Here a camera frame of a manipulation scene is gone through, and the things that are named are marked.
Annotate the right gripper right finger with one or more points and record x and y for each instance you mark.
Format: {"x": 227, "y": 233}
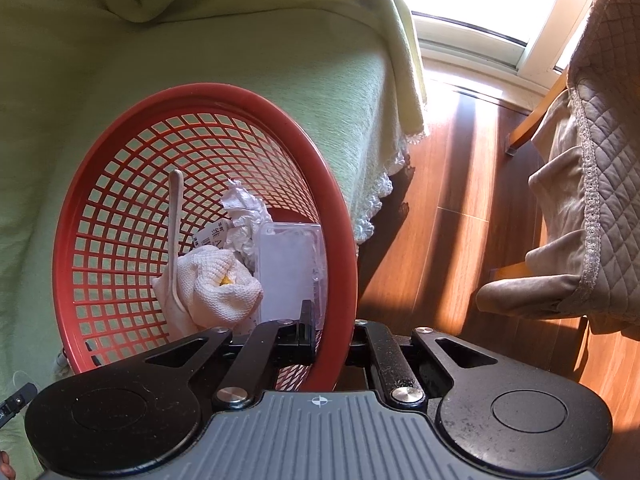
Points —
{"x": 376, "y": 351}

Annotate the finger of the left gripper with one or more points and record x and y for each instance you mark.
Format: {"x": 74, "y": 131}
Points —
{"x": 14, "y": 403}

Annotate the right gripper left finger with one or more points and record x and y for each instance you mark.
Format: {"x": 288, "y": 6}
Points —
{"x": 255, "y": 360}

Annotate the cream knitted cloth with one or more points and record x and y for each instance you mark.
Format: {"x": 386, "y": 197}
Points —
{"x": 214, "y": 288}

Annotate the clear plastic case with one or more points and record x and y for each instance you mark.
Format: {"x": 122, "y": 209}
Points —
{"x": 291, "y": 267}

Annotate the white tissue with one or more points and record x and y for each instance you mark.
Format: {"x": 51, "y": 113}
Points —
{"x": 246, "y": 214}

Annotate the white plastic spoon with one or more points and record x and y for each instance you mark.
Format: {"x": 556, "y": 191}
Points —
{"x": 175, "y": 185}

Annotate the red plastic mesh basket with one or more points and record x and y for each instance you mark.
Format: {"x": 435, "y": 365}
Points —
{"x": 111, "y": 240}

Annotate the white green medicine box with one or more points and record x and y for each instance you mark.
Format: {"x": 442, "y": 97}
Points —
{"x": 214, "y": 233}

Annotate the person left hand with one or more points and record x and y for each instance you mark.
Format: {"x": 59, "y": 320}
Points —
{"x": 7, "y": 471}

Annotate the beige quilted covered chair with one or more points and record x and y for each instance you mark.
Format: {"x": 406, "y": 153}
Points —
{"x": 587, "y": 188}

